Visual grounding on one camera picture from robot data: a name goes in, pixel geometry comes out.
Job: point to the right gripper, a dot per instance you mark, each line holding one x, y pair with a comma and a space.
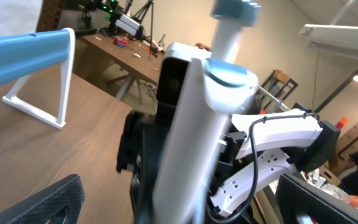
149, 161

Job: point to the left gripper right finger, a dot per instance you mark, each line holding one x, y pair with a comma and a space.
303, 199

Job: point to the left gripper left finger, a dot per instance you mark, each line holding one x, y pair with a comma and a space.
48, 202

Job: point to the white pipette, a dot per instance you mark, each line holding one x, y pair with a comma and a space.
191, 133

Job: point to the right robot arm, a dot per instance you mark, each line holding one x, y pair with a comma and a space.
278, 130

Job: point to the white and blue stand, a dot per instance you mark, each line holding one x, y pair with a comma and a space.
20, 53

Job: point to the brown wooden table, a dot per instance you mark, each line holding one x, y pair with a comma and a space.
126, 57

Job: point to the black tripod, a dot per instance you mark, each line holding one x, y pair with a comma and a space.
146, 15

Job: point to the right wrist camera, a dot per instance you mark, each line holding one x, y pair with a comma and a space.
174, 81

